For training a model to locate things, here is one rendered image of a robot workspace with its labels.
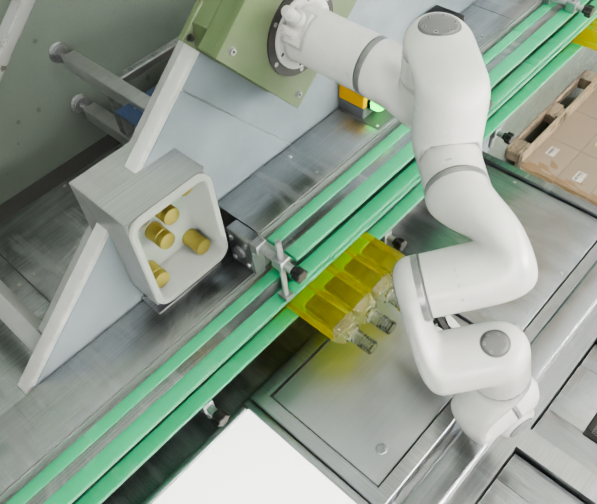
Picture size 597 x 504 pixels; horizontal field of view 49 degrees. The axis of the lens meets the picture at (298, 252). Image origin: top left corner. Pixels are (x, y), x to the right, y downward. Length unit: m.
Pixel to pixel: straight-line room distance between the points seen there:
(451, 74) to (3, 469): 0.93
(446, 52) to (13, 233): 1.29
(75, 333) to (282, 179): 0.49
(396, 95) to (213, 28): 0.29
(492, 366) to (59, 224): 1.27
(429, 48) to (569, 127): 4.65
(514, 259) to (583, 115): 4.88
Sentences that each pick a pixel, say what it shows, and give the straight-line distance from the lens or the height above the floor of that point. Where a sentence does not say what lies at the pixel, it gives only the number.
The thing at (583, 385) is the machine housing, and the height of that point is 1.46.
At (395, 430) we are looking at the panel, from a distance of 1.32.
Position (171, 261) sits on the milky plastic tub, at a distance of 1.26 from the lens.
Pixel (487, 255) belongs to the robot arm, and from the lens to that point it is 0.81.
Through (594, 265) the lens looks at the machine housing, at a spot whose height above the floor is 1.34.
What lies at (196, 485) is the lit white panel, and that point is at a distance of 1.31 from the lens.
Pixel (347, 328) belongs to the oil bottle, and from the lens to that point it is 1.26.
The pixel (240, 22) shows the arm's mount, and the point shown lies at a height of 0.84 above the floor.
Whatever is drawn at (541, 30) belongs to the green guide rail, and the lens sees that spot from 1.80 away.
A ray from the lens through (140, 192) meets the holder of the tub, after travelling 1.10.
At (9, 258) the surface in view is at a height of 0.23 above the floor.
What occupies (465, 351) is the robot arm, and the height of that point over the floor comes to 1.36.
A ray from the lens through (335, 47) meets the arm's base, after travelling 1.04.
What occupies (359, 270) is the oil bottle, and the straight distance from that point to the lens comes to 1.32.
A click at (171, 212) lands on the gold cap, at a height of 0.81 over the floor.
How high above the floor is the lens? 1.53
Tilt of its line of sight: 28 degrees down
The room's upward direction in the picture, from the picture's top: 124 degrees clockwise
